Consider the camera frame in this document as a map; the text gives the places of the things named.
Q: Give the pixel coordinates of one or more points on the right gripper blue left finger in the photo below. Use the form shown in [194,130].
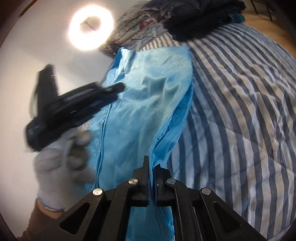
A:
[130,193]

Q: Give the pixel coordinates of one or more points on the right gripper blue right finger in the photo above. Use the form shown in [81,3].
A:
[172,193]

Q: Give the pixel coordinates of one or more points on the light blue work jacket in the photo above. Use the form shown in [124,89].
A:
[148,117]

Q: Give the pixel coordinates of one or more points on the brown sleeved left forearm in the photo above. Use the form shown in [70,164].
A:
[40,218]

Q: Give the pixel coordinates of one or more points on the left hand grey glove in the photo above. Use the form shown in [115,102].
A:
[62,171]

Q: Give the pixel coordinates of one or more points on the blue white striped quilt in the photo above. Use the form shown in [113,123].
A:
[239,135]

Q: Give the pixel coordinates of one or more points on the floral folded blankets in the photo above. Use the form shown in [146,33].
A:
[133,30]

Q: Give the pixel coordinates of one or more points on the dark navy folded jacket pile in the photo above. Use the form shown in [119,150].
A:
[186,20]

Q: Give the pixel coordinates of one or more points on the bright ring light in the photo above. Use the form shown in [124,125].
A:
[90,27]

